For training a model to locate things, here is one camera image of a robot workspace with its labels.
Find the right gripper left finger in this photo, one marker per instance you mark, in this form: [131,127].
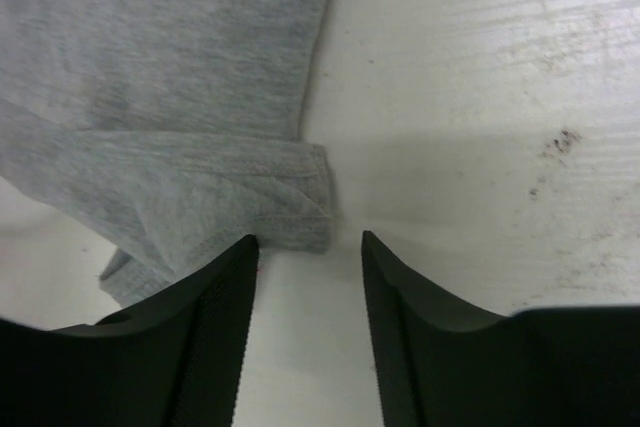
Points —
[173,359]

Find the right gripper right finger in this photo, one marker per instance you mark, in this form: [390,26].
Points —
[442,361]

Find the grey tank top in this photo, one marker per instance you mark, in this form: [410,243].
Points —
[169,127]

